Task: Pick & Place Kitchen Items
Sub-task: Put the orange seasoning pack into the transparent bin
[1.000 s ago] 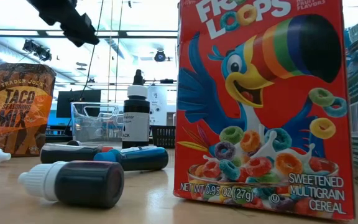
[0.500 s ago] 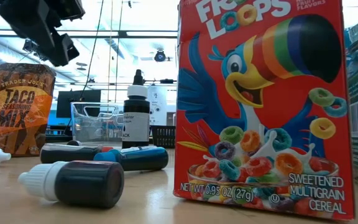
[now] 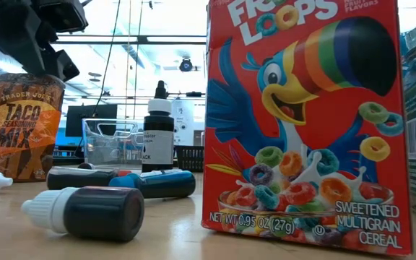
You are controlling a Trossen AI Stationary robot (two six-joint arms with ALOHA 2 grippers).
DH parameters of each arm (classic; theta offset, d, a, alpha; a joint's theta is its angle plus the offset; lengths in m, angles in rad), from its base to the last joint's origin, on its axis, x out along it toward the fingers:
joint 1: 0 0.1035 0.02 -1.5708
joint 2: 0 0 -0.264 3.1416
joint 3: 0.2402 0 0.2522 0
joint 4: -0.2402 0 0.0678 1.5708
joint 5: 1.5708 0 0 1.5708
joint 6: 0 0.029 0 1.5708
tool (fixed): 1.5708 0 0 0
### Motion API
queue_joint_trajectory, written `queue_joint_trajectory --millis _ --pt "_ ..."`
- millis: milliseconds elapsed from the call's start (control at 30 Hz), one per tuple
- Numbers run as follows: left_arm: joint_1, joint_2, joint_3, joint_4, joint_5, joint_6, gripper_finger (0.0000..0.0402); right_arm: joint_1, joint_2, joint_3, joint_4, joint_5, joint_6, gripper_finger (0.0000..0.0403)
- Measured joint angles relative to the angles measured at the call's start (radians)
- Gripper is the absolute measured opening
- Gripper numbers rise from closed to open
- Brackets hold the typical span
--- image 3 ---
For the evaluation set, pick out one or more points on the white wall panel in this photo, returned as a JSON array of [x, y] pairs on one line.
[[190, 119]]

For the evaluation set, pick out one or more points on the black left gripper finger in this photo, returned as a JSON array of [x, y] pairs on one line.
[[60, 65], [60, 16]]

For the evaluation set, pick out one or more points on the black plastic basket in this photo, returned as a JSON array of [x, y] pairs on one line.
[[190, 159]]

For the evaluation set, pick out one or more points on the black monitor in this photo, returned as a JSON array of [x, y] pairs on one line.
[[92, 115]]

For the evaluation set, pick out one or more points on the black tube red cap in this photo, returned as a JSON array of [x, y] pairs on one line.
[[81, 180]]

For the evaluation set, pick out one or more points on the dark red bottle white cap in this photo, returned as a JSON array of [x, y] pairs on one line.
[[99, 213]]

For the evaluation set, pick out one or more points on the black dropper bottle white label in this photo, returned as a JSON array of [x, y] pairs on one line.
[[157, 144]]

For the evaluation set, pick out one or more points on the red Froot Loops cereal box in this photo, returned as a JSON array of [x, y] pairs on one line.
[[320, 126]]

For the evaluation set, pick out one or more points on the clear plastic bin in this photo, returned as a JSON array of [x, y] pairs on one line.
[[110, 151]]

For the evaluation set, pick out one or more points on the blue food colouring tube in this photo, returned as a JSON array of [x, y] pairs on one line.
[[164, 185]]

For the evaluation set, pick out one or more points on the taco seasoning mix packet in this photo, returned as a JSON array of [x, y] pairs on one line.
[[24, 126]]

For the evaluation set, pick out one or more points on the black ceiling camera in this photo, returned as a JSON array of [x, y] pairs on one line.
[[185, 65]]

